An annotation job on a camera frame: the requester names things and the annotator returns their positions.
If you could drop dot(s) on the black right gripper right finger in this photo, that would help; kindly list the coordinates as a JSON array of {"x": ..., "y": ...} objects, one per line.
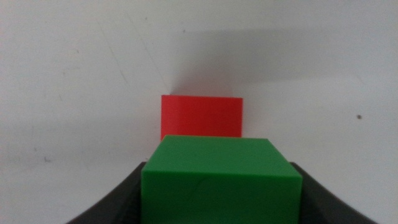
[{"x": 323, "y": 202}]

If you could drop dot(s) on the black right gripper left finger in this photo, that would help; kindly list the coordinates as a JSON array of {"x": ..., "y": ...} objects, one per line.
[{"x": 121, "y": 202}]

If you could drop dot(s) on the green cube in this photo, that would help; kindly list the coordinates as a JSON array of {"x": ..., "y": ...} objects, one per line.
[{"x": 217, "y": 180}]

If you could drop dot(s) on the red cube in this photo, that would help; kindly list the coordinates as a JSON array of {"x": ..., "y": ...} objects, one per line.
[{"x": 202, "y": 115}]

